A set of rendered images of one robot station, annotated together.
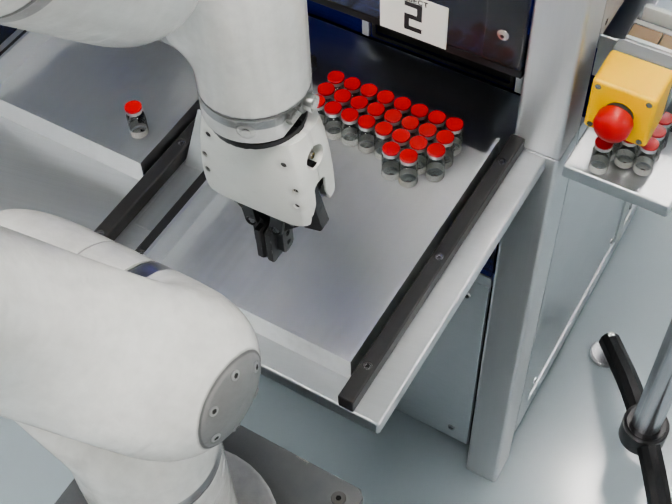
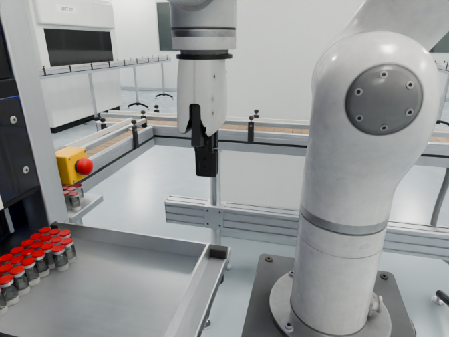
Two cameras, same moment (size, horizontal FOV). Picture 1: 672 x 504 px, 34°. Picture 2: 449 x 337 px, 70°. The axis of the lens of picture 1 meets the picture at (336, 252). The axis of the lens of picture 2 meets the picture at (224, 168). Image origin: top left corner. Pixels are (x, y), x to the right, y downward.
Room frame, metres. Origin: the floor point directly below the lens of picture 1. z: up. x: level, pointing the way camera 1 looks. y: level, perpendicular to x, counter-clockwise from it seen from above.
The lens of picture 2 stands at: (0.70, 0.49, 1.27)
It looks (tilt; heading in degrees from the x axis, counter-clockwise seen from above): 22 degrees down; 251
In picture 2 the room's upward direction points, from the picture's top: straight up
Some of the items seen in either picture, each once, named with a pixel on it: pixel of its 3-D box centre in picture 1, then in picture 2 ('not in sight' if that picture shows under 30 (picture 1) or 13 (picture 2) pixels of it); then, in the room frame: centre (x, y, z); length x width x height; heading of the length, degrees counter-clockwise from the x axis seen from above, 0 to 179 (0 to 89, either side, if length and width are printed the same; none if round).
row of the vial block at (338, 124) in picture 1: (375, 137); (35, 267); (0.86, -0.05, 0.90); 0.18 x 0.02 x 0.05; 57
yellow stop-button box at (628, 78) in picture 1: (630, 94); (67, 164); (0.82, -0.33, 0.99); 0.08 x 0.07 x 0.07; 147
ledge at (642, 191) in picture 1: (636, 151); (65, 205); (0.85, -0.36, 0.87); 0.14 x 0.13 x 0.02; 147
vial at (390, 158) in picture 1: (391, 161); (60, 258); (0.82, -0.07, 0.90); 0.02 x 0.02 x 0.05
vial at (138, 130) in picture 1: (136, 120); not in sight; (0.91, 0.23, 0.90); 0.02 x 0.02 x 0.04
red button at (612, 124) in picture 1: (614, 121); (83, 166); (0.78, -0.30, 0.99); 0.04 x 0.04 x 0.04; 57
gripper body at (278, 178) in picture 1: (263, 149); (205, 89); (0.57, 0.05, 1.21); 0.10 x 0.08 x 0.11; 58
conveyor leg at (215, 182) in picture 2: not in sight; (216, 219); (0.29, -0.82, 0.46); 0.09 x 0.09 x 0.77; 57
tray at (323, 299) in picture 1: (326, 206); (91, 281); (0.77, 0.01, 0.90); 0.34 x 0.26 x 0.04; 147
